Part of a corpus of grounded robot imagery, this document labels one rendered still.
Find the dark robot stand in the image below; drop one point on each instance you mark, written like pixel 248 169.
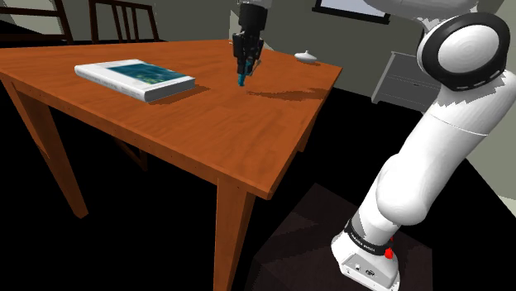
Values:
pixel 298 241

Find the teal pen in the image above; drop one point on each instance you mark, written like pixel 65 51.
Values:
pixel 242 80

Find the brown wooden table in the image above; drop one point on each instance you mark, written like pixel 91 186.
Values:
pixel 209 125

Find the dark wooden chair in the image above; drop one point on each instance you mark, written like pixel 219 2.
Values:
pixel 121 20
pixel 64 24

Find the grey chest of drawers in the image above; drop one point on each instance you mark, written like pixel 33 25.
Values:
pixel 399 84

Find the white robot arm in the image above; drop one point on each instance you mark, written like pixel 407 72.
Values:
pixel 435 161

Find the dark framed window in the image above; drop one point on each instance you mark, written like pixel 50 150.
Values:
pixel 354 10

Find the white book with teal cover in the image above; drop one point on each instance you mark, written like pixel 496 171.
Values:
pixel 137 78

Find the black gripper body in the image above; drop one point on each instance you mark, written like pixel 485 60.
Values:
pixel 252 24

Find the small white lidded dish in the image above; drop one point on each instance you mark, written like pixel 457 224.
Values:
pixel 305 57

